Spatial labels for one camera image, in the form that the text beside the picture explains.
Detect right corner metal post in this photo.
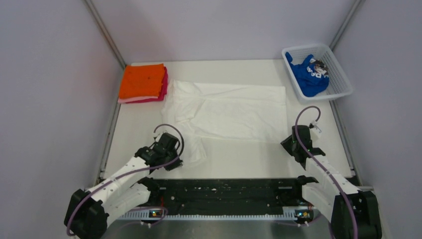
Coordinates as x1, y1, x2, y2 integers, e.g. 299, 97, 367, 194
329, 0, 366, 51

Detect white slotted cable duct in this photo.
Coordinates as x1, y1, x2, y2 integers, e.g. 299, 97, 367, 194
117, 208, 315, 221

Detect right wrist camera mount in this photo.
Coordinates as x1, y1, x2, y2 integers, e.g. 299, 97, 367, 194
309, 120, 322, 140

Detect folded pink t-shirt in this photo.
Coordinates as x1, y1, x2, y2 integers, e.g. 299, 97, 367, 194
117, 66, 168, 104

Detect blue t-shirt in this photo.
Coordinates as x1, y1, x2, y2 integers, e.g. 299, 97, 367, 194
285, 52, 330, 97

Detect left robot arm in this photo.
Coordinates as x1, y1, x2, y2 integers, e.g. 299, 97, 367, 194
64, 132, 185, 239

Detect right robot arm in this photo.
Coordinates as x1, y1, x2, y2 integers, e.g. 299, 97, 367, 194
281, 125, 383, 239

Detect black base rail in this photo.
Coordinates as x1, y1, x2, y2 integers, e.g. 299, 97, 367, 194
139, 176, 313, 216

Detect aluminium frame rail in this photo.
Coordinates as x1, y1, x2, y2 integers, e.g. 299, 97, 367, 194
71, 186, 390, 239

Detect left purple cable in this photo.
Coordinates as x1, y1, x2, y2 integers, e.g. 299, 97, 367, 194
66, 123, 185, 238

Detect corner metal post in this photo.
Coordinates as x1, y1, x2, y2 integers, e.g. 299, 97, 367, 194
329, 0, 366, 51
82, 0, 127, 69

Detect white t-shirt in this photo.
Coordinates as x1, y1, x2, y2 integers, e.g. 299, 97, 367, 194
161, 80, 288, 167

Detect folded orange t-shirt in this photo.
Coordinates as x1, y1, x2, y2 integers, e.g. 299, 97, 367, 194
118, 64, 165, 100

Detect white plastic basket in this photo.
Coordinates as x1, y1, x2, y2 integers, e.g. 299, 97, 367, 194
282, 44, 353, 104

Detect left corner metal post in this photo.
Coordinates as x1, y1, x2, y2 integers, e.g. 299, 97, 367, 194
82, 0, 127, 69

